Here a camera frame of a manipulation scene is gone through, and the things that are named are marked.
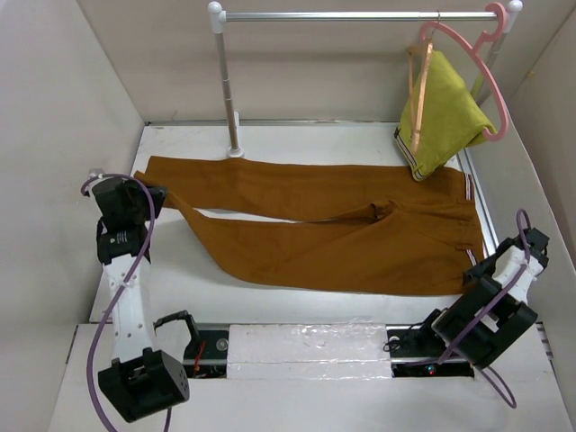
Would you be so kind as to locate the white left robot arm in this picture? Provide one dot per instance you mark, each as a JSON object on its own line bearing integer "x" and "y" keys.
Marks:
{"x": 142, "y": 379}

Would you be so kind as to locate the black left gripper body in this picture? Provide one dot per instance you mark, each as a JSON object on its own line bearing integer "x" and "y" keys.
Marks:
{"x": 140, "y": 210}

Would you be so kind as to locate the wooden hanger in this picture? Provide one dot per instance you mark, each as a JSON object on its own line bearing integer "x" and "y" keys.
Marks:
{"x": 416, "y": 103}

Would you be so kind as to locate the pink plastic hanger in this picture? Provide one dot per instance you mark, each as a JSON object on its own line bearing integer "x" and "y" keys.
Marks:
{"x": 473, "y": 52}

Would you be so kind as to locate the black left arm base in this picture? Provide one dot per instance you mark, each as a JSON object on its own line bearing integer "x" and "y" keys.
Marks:
{"x": 210, "y": 359}

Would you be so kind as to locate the brown trousers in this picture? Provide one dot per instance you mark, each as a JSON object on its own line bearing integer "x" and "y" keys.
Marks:
{"x": 353, "y": 229}

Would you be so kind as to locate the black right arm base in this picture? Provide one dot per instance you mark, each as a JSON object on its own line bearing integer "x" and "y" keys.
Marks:
{"x": 414, "y": 350}

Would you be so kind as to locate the silver clothes rack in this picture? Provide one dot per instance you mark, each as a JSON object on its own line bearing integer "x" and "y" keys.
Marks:
{"x": 333, "y": 66}

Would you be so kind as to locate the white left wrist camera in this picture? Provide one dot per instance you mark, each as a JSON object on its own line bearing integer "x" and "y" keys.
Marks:
{"x": 96, "y": 173}

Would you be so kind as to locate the yellow-green trousers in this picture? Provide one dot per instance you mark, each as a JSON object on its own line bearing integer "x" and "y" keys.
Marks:
{"x": 451, "y": 121}

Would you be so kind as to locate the aluminium side rail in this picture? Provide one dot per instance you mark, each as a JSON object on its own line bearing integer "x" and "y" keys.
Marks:
{"x": 490, "y": 237}

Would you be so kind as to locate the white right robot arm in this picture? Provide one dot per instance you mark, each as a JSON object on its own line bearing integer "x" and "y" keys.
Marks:
{"x": 493, "y": 312}

